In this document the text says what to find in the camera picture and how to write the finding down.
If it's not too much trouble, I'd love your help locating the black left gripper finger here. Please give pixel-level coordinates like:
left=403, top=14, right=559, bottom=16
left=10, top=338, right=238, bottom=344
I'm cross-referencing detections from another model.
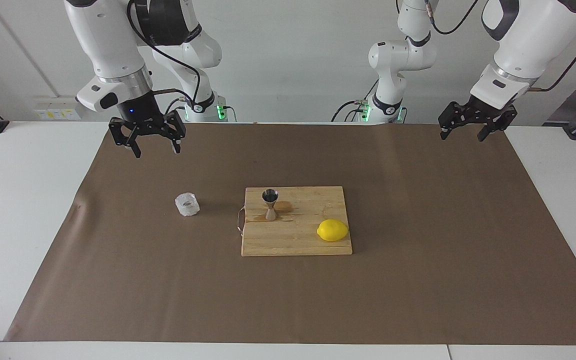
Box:
left=438, top=101, right=469, bottom=141
left=476, top=107, right=518, bottom=143

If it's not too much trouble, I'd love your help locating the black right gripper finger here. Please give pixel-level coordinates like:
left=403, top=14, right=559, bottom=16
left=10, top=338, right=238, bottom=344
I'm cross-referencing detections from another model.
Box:
left=108, top=118, right=143, bottom=159
left=163, top=112, right=187, bottom=155

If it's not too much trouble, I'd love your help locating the small clear glass cup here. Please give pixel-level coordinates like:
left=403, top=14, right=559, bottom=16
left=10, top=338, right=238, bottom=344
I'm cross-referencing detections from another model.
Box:
left=174, top=192, right=201, bottom=217

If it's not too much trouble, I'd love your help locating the steel double jigger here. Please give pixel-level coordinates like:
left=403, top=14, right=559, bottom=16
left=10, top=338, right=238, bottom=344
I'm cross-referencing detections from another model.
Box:
left=261, top=188, right=280, bottom=221

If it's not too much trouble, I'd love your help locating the wooden cutting board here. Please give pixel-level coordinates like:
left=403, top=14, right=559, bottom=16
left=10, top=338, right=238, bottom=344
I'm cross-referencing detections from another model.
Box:
left=236, top=186, right=354, bottom=258

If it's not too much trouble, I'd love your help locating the yellow lemon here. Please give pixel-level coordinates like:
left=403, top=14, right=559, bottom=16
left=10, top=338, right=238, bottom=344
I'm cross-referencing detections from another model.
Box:
left=316, top=218, right=350, bottom=243

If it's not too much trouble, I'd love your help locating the brown paper table mat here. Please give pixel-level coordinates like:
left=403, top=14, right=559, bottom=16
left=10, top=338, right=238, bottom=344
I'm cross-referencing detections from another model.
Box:
left=4, top=121, right=576, bottom=346

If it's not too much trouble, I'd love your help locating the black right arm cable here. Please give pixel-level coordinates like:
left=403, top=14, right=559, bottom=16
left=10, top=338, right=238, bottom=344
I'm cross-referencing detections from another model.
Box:
left=127, top=0, right=204, bottom=118

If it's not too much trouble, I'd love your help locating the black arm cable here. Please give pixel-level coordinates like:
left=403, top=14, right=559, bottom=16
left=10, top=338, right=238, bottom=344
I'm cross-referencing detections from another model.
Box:
left=127, top=0, right=204, bottom=118
left=425, top=0, right=576, bottom=93

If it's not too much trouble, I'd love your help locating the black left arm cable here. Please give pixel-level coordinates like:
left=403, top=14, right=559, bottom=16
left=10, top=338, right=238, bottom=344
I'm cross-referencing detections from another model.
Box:
left=425, top=0, right=576, bottom=93

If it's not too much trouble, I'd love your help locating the white wall socket strip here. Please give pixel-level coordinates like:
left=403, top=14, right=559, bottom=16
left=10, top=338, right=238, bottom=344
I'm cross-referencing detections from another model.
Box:
left=34, top=96, right=83, bottom=121

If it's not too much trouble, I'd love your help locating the black base cable bundle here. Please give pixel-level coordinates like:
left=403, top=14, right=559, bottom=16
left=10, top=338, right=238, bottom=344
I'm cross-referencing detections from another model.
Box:
left=331, top=98, right=370, bottom=123

